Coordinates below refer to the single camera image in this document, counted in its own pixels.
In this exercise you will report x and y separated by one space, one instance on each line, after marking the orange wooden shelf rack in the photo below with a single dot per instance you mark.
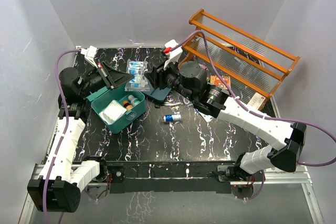
251 64

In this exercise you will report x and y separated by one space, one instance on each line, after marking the blue white bandage packet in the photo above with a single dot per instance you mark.
139 82

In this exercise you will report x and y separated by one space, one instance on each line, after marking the orange cap medicine bottle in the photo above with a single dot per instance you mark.
127 105

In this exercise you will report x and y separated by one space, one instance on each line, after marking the white green medicine bottle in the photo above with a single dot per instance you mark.
134 100

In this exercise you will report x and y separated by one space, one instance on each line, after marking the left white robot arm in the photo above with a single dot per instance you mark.
58 187

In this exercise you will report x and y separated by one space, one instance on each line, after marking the green medicine kit box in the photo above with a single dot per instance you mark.
100 99

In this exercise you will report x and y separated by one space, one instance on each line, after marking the blue white bandage roll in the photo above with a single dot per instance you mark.
172 118

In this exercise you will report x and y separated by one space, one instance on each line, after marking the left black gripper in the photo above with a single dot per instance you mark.
116 78

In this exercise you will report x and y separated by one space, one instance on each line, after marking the white gauze packet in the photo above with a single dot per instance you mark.
112 112

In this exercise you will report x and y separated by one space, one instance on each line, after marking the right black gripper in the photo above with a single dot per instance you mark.
153 75

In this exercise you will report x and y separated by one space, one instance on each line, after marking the blue white mask packet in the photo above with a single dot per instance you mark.
206 117

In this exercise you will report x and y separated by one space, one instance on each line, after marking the aluminium frame rail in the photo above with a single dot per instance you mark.
271 176

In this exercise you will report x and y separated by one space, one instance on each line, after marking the black front base bar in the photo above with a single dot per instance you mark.
189 176

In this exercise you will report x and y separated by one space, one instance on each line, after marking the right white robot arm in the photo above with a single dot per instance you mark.
285 140

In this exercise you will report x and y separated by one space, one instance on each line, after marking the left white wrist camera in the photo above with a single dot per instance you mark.
89 54

